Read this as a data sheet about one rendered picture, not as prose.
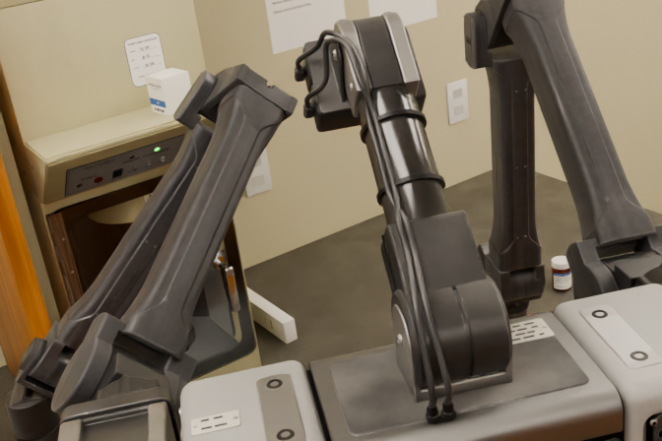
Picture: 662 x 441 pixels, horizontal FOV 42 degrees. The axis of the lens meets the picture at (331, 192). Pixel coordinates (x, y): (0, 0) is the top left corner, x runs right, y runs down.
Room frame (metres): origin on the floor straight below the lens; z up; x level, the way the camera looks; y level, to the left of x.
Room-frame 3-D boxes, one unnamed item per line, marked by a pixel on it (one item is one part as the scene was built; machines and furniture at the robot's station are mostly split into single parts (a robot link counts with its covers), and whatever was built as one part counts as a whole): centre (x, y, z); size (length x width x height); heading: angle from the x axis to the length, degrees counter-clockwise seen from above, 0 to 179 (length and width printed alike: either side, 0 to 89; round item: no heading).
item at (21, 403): (0.93, 0.41, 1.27); 0.07 x 0.06 x 0.07; 7
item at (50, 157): (1.31, 0.29, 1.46); 0.32 x 0.12 x 0.10; 120
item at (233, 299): (1.38, 0.21, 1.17); 0.05 x 0.03 x 0.10; 30
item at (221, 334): (1.35, 0.31, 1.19); 0.30 x 0.01 x 0.40; 120
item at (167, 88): (1.35, 0.23, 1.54); 0.05 x 0.05 x 0.06; 38
